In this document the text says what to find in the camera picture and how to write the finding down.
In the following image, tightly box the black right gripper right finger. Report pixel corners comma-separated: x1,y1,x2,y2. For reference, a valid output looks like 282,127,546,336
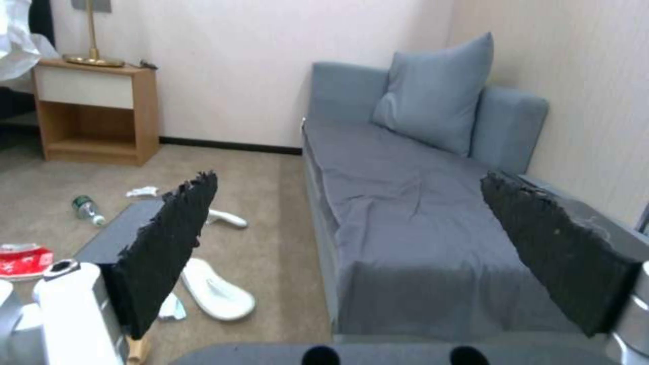
479,170,649,365

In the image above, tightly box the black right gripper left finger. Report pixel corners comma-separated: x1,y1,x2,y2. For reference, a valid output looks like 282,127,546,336
0,171,219,365

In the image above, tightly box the crumpled white paper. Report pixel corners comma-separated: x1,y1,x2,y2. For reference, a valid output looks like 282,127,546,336
125,185,163,199

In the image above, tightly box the small blue-white paper scrap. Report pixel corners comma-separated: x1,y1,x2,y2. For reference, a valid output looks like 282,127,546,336
157,291,188,322

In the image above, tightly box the white slipper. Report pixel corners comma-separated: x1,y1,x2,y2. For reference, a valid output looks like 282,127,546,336
204,208,250,230
179,258,257,322

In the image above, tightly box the green-capped plastic bottle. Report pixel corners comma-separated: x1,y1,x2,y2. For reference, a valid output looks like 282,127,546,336
71,194,107,226

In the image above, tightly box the black baseboard strip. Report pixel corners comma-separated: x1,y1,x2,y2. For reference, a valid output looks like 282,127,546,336
159,135,304,156

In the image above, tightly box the blue-grey fabric sofa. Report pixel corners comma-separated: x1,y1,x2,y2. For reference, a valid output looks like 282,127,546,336
301,61,649,345

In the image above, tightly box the crushed red white package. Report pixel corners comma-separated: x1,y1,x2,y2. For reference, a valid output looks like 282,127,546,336
0,243,56,282

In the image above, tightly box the wooden nightstand with white drawer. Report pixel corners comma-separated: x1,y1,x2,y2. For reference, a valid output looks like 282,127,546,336
31,57,161,167

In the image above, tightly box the grey sofa cover sheet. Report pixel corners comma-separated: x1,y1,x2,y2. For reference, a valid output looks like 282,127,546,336
302,116,589,337

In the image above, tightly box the blue square pillow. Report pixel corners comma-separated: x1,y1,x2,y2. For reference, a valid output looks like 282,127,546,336
368,31,495,157

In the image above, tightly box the brass table lamp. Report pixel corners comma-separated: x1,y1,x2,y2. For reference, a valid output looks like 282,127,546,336
62,0,127,69

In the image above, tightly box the white bedding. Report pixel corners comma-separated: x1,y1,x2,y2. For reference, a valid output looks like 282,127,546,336
0,0,60,83

